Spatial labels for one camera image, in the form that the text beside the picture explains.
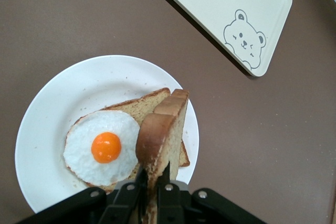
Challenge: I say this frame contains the plain bread slice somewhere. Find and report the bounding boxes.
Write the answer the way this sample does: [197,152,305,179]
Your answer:
[135,89,191,224]

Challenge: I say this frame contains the fried egg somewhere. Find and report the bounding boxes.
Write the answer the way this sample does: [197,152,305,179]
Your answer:
[63,110,141,187]

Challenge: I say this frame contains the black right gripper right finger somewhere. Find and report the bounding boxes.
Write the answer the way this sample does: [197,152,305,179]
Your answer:
[156,161,263,224]

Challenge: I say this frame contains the white round plate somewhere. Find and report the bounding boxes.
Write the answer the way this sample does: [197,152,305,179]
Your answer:
[14,55,201,215]

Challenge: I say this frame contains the bread slice under egg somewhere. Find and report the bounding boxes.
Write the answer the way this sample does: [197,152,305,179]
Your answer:
[65,87,191,191]

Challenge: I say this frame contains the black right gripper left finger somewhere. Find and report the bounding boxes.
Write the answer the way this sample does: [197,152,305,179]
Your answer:
[15,167,149,224]

